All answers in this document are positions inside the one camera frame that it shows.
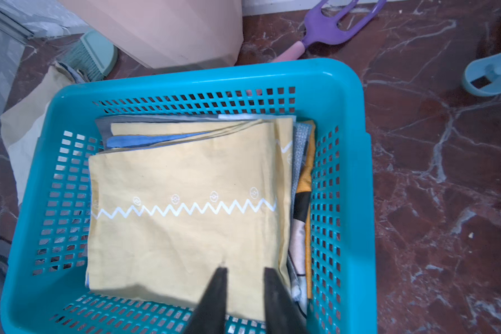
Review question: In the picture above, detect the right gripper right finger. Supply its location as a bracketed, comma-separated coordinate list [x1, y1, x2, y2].
[264, 268, 308, 334]

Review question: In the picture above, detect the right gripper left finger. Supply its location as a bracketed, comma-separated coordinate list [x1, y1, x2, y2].
[183, 267, 228, 334]

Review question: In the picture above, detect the pale yellow zigzag pillowcase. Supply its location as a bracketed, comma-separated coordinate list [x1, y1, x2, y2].
[86, 118, 294, 321]

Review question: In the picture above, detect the teal plastic basket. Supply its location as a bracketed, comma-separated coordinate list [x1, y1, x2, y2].
[0, 58, 377, 333]

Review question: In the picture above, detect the plain grey pillowcase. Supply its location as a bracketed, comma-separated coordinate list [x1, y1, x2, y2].
[95, 112, 310, 189]

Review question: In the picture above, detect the beige and grey pillowcase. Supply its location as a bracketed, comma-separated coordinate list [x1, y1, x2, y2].
[0, 62, 89, 205]

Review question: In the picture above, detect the green hand brush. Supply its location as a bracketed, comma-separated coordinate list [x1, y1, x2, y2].
[58, 30, 118, 84]

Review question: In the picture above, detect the purple garden fork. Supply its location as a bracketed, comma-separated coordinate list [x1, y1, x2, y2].
[271, 0, 387, 63]

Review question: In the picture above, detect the blue dustpan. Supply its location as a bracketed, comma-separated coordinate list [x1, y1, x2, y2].
[462, 53, 501, 97]

